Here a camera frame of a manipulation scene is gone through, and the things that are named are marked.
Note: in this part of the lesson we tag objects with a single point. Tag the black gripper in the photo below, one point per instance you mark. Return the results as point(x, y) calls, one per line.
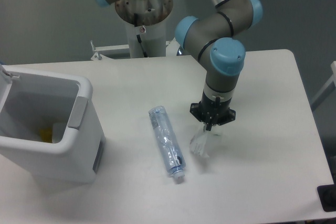
point(212, 112)

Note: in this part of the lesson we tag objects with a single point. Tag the clear plastic wrapper bag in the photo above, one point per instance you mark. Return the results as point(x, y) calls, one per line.
point(204, 142)

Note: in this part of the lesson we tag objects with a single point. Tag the crushed clear plastic bottle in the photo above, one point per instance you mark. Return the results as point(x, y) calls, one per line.
point(167, 142)

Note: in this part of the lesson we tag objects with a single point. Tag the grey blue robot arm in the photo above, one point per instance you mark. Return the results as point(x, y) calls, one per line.
point(209, 41)

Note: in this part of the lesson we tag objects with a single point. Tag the yellow trash in can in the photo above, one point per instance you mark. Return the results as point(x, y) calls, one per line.
point(46, 135)

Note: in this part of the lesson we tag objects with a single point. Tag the white trash can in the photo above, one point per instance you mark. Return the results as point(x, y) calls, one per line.
point(35, 99)

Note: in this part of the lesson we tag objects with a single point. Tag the white pedestal base frame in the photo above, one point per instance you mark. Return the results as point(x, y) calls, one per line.
point(173, 48)

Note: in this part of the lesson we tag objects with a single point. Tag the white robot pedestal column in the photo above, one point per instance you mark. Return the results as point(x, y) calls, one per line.
point(145, 24)

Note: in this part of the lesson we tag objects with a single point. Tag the white frame at right edge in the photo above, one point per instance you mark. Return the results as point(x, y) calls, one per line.
point(327, 88)

